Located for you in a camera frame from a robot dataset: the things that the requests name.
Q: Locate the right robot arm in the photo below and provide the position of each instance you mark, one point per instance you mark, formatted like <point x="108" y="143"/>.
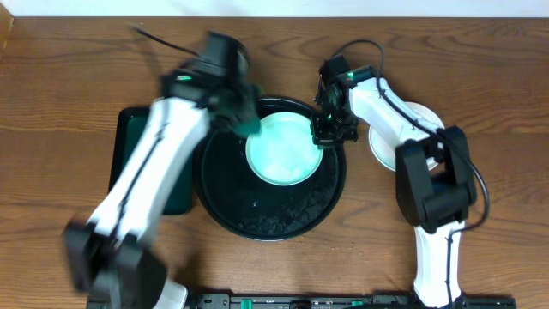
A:
<point x="434" y="185"/>

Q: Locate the light green plate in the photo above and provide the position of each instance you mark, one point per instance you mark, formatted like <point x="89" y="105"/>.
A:
<point x="283" y="152"/>

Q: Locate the white plate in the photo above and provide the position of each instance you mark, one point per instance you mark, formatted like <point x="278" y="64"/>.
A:
<point x="382" y="151"/>

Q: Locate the rectangular black tray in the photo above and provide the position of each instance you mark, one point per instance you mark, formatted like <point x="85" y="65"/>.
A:
<point x="130" y="126"/>

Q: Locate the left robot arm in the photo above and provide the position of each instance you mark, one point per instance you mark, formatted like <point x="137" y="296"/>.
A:
<point x="110" y="256"/>

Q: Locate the green sponge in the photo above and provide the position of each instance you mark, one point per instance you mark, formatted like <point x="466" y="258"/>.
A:
<point x="245" y="128"/>

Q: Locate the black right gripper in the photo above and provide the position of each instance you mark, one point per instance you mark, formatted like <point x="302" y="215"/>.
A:
<point x="322" y="136"/>

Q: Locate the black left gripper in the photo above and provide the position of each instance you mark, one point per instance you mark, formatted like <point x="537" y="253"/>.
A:
<point x="239" y="115"/>

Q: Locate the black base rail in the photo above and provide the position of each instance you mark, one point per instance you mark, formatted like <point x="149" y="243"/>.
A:
<point x="227" y="301"/>

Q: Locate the round black tray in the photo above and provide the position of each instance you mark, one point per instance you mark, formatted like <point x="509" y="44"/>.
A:
<point x="254" y="209"/>

